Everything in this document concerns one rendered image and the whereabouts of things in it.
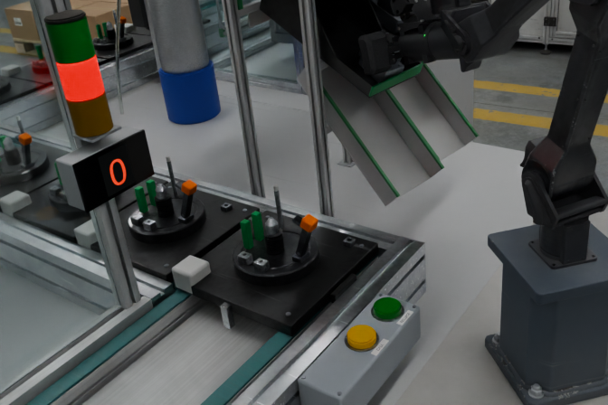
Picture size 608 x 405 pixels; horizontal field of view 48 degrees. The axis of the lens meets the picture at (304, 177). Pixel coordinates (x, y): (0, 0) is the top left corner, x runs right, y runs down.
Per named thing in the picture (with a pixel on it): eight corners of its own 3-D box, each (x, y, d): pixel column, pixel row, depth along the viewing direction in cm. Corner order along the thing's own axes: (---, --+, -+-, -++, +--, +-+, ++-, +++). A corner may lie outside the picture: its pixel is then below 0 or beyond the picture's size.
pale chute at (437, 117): (465, 145, 138) (479, 135, 134) (424, 171, 130) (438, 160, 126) (384, 35, 142) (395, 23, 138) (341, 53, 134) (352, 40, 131)
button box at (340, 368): (422, 337, 102) (421, 304, 99) (344, 434, 88) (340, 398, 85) (381, 322, 106) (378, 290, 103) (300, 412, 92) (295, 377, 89)
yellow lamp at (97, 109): (121, 125, 92) (112, 91, 90) (91, 139, 89) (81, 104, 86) (98, 119, 95) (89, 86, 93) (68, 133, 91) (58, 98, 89)
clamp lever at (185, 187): (193, 215, 122) (197, 183, 117) (185, 221, 120) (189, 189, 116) (178, 204, 123) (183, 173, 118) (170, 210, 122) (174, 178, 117)
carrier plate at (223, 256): (378, 252, 114) (378, 241, 113) (292, 337, 97) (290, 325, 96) (267, 218, 127) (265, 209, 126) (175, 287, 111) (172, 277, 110)
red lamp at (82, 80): (112, 90, 90) (104, 54, 87) (81, 104, 86) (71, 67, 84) (89, 85, 92) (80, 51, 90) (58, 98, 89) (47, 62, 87)
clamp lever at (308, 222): (308, 253, 108) (319, 219, 103) (301, 259, 106) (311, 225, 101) (291, 240, 109) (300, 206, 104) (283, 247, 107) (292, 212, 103)
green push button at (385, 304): (406, 312, 100) (406, 301, 99) (393, 328, 97) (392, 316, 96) (383, 304, 102) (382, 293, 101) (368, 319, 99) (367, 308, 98)
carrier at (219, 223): (261, 217, 128) (251, 156, 123) (167, 286, 112) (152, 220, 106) (171, 189, 142) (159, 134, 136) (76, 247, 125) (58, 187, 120)
